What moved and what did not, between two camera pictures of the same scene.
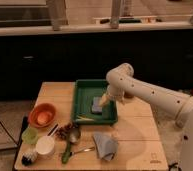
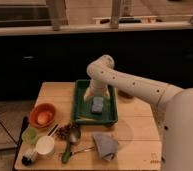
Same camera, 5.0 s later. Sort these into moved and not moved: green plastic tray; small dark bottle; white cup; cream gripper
Moved: cream gripper
Not moved: green plastic tray; small dark bottle; white cup
